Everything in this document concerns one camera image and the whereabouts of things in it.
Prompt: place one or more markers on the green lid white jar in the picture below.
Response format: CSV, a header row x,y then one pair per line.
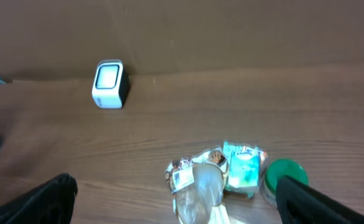
x,y
274,172

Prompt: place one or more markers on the small teal white packet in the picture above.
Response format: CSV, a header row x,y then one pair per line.
x,y
244,170

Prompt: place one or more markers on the white barcode scanner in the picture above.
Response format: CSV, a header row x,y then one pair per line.
x,y
111,85

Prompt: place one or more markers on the clear brown bread bag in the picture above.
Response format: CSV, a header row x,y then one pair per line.
x,y
196,184

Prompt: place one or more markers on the orange snack packet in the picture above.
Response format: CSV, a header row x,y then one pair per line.
x,y
264,161

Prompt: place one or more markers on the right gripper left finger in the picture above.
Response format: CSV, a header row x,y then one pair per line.
x,y
50,202

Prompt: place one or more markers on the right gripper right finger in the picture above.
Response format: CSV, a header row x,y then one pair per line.
x,y
300,204

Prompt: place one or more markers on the teal white snack packet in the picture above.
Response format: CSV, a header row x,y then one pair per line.
x,y
228,149

